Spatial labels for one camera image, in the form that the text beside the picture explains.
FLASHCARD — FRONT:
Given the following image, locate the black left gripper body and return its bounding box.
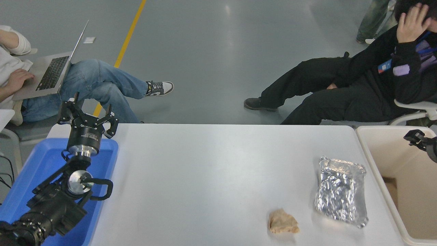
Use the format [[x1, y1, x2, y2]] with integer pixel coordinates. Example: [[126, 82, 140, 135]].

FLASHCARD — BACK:
[[67, 115, 105, 150]]

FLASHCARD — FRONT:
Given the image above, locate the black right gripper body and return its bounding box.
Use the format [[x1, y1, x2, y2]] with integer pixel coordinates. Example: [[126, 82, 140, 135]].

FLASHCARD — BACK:
[[426, 136, 437, 163]]

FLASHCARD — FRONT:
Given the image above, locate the silver foil tray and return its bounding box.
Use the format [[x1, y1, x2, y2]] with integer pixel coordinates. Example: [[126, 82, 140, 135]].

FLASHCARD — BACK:
[[314, 156, 369, 228]]

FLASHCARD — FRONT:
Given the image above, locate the laptop person's right hand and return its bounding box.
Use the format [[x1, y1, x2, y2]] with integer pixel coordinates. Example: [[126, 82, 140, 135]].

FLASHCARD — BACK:
[[6, 68, 35, 95]]

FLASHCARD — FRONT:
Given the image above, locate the badge person's left hand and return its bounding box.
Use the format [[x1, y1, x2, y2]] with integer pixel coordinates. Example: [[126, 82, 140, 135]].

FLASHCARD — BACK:
[[396, 3, 432, 44]]

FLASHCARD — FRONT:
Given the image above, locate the white office chair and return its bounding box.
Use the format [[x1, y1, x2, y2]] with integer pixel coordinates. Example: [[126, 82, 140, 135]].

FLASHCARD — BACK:
[[321, 99, 437, 126]]

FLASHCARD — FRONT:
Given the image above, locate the grey chair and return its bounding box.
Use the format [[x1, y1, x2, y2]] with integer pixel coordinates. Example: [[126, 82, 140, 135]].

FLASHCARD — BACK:
[[0, 109, 60, 175]]

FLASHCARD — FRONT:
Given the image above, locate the silver laptop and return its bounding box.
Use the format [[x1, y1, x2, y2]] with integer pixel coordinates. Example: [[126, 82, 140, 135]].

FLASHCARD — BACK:
[[12, 19, 89, 101]]

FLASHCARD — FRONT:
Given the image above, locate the person with laptop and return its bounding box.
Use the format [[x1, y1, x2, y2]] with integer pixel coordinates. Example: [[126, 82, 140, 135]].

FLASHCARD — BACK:
[[0, 25, 174, 127]]

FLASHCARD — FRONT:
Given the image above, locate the blue plastic tray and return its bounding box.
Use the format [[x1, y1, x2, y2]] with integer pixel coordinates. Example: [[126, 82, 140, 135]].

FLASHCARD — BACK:
[[0, 138, 119, 246]]

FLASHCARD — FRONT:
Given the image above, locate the large pale plastic bin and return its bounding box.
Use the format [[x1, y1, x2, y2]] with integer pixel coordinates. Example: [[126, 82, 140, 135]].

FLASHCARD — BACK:
[[356, 125, 437, 246]]

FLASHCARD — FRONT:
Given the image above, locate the person with badge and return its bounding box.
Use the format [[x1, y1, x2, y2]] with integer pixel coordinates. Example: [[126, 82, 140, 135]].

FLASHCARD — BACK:
[[244, 0, 437, 125]]

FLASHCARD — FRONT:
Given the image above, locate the blue name badge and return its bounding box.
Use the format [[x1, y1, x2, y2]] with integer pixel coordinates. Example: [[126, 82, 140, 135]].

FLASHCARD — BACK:
[[377, 59, 393, 74]]

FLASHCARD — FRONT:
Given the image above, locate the standing person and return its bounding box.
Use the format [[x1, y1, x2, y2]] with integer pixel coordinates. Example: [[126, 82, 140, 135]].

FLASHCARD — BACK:
[[356, 0, 398, 44]]

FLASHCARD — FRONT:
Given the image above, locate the crumpled tan paper ball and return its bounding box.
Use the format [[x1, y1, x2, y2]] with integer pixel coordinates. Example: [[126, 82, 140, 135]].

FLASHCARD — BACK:
[[268, 208, 300, 234]]

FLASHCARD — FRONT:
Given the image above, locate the black cable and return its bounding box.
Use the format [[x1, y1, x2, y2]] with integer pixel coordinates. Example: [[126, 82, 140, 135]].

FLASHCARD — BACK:
[[0, 155, 15, 189]]

